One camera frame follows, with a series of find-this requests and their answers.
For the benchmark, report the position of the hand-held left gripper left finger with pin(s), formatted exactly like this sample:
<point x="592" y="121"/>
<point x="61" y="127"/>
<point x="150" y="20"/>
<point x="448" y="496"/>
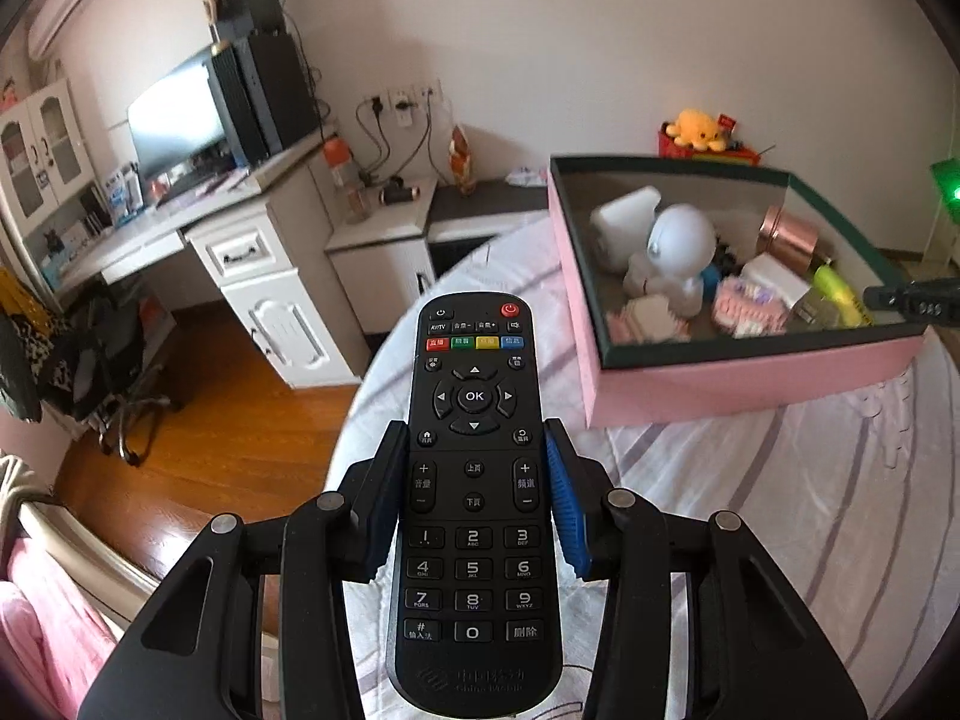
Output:
<point x="388" y="514"/>

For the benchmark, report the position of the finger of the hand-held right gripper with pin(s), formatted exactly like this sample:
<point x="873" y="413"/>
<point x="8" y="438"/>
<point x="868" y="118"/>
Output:
<point x="911" y="304"/>

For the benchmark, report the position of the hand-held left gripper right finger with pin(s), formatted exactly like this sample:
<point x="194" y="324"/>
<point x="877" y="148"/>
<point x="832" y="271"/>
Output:
<point x="564" y="514"/>

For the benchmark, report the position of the yellow highlighter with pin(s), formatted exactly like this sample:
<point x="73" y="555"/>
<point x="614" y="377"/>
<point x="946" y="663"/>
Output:
<point x="844" y="292"/>

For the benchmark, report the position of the black remote control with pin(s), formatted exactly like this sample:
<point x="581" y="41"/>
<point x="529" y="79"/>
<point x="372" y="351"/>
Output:
<point x="472" y="465"/>

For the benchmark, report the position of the pink brick donut model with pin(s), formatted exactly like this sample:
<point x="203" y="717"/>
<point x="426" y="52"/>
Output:
<point x="750" y="309"/>

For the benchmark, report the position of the pink storage box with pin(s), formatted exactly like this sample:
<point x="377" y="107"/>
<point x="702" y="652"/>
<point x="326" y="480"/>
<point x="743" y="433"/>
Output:
<point x="750" y="382"/>

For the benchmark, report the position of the rose gold tin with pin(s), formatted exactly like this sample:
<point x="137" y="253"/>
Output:
<point x="787" y="238"/>

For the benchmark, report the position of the small black item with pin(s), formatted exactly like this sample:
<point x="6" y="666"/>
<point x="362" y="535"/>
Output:
<point x="721" y="259"/>

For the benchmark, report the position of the small pink brick model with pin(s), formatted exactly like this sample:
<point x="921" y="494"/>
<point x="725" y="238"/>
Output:
<point x="646" y="321"/>

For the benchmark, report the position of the white desk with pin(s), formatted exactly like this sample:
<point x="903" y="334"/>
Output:
<point x="285" y="300"/>

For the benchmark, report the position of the red toy box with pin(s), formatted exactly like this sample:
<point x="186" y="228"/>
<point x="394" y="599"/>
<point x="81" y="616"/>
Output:
<point x="712" y="154"/>

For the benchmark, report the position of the white robot toy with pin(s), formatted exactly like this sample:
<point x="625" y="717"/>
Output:
<point x="675" y="255"/>

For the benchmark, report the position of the yellow octopus plush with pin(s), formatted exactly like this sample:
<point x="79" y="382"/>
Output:
<point x="697" y="129"/>

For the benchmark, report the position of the low black white cabinet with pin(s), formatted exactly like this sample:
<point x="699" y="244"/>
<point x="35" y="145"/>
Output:
<point x="390" y="240"/>

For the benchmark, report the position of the white charger box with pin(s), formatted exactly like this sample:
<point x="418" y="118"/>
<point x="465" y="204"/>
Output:
<point x="622" y="229"/>

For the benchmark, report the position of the black office chair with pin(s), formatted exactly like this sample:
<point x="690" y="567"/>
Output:
<point x="112" y="375"/>

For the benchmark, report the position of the orange cap bottle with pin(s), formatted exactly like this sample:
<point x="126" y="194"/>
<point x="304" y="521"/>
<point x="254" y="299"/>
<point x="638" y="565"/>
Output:
<point x="339" y="165"/>

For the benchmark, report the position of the pink blanket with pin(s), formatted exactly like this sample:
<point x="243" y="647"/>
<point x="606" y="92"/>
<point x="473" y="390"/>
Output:
<point x="45" y="637"/>

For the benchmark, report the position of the patterned clothes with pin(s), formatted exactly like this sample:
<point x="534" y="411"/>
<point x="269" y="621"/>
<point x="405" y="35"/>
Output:
<point x="22" y="345"/>

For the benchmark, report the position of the blue white carton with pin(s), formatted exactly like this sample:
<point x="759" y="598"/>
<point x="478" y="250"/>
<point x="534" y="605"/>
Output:
<point x="124" y="195"/>

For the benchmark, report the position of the black computer tower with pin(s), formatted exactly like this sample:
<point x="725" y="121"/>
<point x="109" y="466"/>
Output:
<point x="266" y="94"/>

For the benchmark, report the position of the black computer monitor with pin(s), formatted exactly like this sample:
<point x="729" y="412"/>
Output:
<point x="176" y="120"/>

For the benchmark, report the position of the white glass-door cabinet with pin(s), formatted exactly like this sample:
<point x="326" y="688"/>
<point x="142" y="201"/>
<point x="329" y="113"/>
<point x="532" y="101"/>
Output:
<point x="45" y="157"/>

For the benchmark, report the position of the black box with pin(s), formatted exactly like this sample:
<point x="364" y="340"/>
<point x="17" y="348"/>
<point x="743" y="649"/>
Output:
<point x="251" y="11"/>

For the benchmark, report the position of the small pink doll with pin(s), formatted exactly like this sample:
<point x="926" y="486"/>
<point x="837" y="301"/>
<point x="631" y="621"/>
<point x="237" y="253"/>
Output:
<point x="7" y="94"/>

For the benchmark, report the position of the wall socket strip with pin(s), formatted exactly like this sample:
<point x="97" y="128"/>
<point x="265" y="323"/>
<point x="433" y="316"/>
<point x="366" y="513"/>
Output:
<point x="401" y="101"/>

